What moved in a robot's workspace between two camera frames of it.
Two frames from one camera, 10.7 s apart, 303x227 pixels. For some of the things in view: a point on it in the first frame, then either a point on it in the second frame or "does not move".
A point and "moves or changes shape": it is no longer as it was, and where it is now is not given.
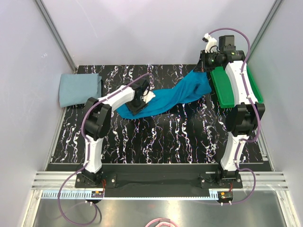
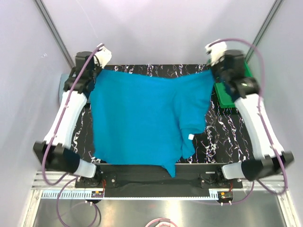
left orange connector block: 95,194 does not move
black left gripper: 134,110 -> 99,68
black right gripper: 201,66 -> 214,67
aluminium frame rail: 266,180 does not move
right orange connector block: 225,195 does not move
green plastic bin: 223,89 does not move
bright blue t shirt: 197,82 moves or changes shape
